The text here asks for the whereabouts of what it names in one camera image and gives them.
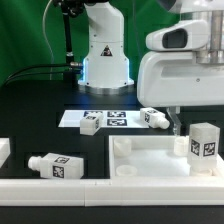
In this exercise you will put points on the white square tabletop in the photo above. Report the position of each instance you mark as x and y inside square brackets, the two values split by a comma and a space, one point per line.
[154, 158]

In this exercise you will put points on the white fence bar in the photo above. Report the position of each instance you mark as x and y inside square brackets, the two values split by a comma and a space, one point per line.
[115, 192]
[4, 150]

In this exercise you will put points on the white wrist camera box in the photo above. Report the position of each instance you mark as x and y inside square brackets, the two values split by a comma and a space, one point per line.
[186, 35]

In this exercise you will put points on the white sheet with markers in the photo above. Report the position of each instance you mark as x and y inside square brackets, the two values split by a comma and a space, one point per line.
[111, 118]

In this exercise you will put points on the white front fence bar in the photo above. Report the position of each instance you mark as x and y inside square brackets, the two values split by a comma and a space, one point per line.
[115, 192]

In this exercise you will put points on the black camera stand pole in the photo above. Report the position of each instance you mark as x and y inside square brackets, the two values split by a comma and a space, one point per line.
[70, 9]

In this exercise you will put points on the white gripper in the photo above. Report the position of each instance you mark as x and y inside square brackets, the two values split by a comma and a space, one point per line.
[173, 79]

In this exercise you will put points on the white left fence bar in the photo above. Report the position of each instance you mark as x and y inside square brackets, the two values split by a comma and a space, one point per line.
[4, 150]

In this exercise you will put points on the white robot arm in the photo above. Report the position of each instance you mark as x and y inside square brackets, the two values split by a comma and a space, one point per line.
[106, 68]

